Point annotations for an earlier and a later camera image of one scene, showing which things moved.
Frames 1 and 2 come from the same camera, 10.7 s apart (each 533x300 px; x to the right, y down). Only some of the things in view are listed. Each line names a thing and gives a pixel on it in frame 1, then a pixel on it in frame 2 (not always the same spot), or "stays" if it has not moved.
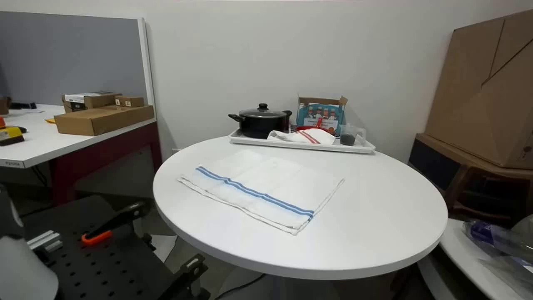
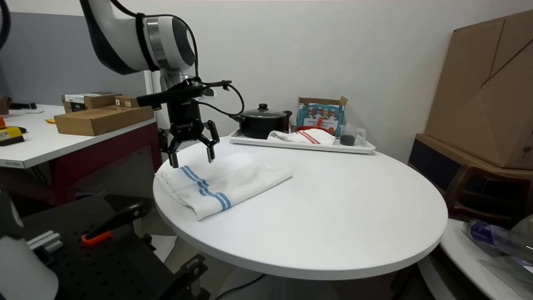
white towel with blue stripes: (280, 203) → (210, 186)
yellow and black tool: (11, 133) stays
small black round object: (346, 138) stays
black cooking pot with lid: (261, 120) stays
